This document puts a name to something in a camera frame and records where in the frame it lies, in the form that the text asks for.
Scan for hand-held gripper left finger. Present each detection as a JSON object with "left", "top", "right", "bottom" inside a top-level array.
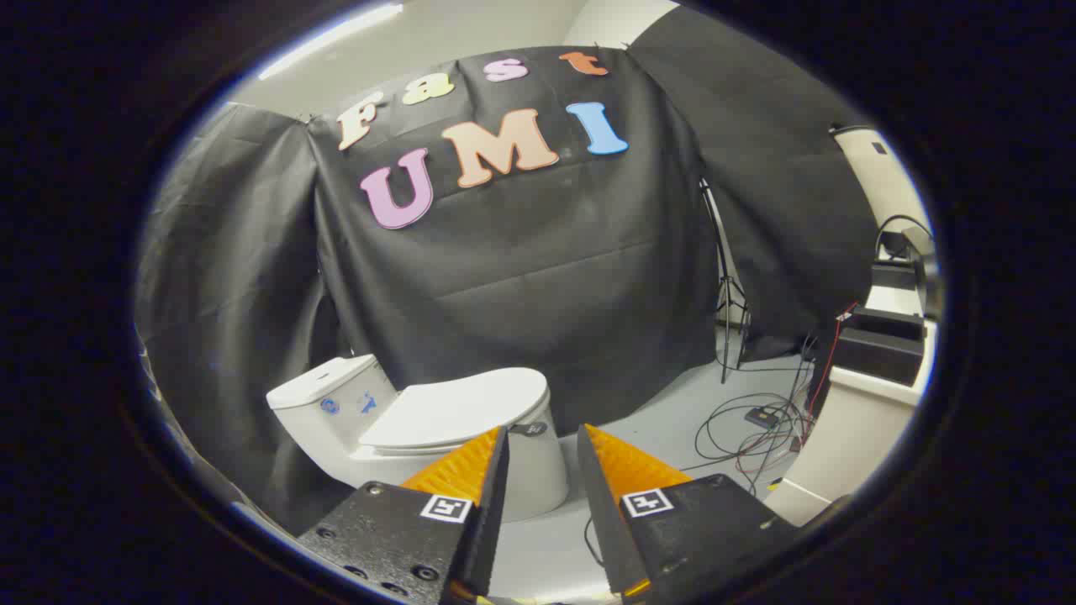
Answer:
[{"left": 296, "top": 426, "right": 510, "bottom": 605}]

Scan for white toilet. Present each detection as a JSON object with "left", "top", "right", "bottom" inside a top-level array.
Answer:
[{"left": 266, "top": 355, "right": 570, "bottom": 523}]

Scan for black backdrop cloth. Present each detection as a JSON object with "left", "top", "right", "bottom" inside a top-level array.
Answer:
[{"left": 134, "top": 4, "right": 879, "bottom": 534}]

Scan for small black box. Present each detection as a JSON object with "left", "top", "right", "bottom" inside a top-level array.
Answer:
[{"left": 871, "top": 260, "right": 917, "bottom": 292}]

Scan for black tripod stand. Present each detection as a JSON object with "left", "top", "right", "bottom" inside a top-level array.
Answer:
[{"left": 700, "top": 178, "right": 751, "bottom": 385}]

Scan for red cable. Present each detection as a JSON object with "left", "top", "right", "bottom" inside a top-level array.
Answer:
[{"left": 736, "top": 301, "right": 858, "bottom": 476}]

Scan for flat black box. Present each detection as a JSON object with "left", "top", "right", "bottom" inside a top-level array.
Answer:
[{"left": 849, "top": 308, "right": 926, "bottom": 341}]

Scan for white counter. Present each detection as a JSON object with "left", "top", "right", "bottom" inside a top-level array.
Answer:
[{"left": 763, "top": 286, "right": 938, "bottom": 529}]

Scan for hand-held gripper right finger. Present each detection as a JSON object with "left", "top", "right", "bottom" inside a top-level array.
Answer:
[{"left": 577, "top": 424, "right": 798, "bottom": 597}]

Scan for looped black cable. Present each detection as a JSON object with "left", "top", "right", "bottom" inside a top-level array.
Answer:
[{"left": 874, "top": 215, "right": 934, "bottom": 261}]

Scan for large black box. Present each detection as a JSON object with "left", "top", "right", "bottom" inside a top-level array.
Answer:
[{"left": 828, "top": 328, "right": 924, "bottom": 386}]

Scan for white cylinder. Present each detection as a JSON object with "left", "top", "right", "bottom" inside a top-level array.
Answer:
[{"left": 831, "top": 124, "right": 926, "bottom": 232}]

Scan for black floor cable tangle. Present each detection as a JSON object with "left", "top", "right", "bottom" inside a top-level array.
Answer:
[{"left": 679, "top": 336, "right": 820, "bottom": 497}]

